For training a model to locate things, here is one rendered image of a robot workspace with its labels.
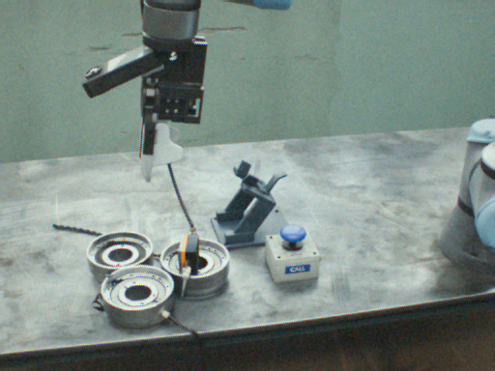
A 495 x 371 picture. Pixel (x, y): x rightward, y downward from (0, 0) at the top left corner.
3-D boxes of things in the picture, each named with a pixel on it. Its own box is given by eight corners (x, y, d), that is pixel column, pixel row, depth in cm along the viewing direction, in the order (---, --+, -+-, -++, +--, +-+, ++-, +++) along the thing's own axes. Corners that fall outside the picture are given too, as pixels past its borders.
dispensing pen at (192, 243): (192, 310, 92) (202, 243, 107) (191, 287, 90) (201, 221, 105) (177, 310, 92) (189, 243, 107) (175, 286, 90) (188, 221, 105)
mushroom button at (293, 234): (282, 264, 103) (283, 237, 100) (276, 250, 106) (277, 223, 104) (307, 261, 103) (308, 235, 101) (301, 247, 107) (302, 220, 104)
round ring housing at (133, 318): (89, 310, 96) (86, 288, 94) (140, 278, 103) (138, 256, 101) (138, 342, 90) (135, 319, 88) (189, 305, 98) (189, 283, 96)
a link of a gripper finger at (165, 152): (182, 189, 95) (187, 126, 92) (140, 187, 93) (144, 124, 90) (180, 183, 97) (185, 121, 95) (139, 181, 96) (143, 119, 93)
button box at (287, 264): (275, 284, 102) (276, 258, 100) (265, 258, 108) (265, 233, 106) (325, 278, 104) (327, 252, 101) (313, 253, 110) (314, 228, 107)
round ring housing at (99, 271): (80, 263, 107) (76, 242, 105) (138, 244, 111) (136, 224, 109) (103, 298, 99) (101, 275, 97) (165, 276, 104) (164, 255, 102)
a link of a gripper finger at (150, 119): (154, 157, 91) (159, 95, 88) (142, 157, 90) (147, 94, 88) (152, 149, 95) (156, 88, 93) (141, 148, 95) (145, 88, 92)
